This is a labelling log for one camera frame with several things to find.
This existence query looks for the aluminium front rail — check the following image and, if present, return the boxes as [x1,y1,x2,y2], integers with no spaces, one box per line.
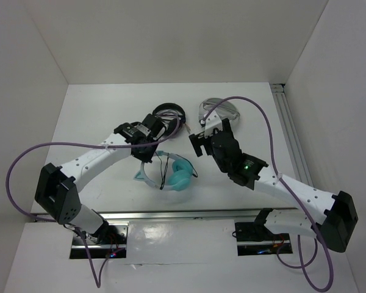
[33,208,281,228]

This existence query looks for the black headphones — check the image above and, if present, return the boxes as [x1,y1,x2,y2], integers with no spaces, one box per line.
[152,103,190,137]

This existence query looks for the teal cat ear headphones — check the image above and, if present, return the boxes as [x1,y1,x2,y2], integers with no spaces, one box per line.
[134,150,198,192]

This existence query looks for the purple left braided cable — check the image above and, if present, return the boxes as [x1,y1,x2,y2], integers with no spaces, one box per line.
[5,114,181,289]

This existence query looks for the purple braided cable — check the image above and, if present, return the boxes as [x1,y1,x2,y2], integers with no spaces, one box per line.
[204,96,335,290]
[5,114,181,289]

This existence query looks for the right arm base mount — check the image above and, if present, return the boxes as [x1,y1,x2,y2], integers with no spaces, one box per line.
[232,208,293,256]

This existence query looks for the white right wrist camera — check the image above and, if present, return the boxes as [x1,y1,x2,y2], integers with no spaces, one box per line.
[199,111,223,138]

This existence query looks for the thin black audio cable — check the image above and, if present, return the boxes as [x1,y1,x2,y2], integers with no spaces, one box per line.
[157,152,199,190]

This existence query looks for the white gaming headset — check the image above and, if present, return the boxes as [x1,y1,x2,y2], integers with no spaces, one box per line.
[198,98,240,128]

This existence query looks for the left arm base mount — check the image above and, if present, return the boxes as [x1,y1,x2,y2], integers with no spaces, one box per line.
[69,222,129,259]

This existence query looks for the purple right braided cable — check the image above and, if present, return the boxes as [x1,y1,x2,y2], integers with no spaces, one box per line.
[204,96,335,290]

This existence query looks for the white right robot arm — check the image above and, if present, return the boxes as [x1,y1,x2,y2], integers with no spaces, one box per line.
[189,119,358,253]

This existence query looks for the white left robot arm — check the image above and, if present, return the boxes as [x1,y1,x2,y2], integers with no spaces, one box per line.
[35,114,167,244]

